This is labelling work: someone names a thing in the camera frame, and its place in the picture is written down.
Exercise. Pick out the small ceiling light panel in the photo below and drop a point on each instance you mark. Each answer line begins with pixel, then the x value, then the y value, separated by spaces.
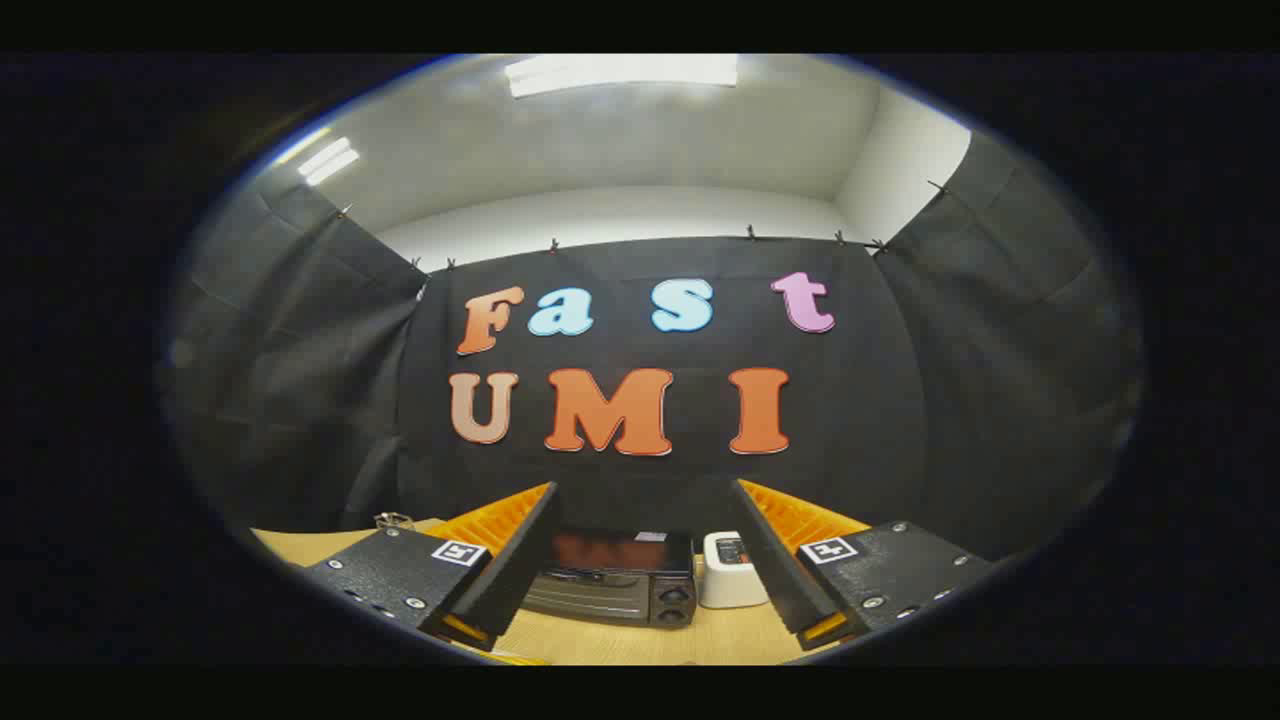
pixel 328 161

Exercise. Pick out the white box appliance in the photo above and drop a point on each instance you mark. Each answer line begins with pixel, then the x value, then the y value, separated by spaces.
pixel 730 585

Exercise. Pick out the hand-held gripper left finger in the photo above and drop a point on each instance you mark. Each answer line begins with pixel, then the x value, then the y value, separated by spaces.
pixel 515 570

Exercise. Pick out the black toaster oven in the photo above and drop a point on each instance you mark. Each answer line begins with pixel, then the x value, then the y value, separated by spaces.
pixel 610 595

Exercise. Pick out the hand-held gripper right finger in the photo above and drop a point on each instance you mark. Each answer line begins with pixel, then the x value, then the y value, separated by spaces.
pixel 775 570

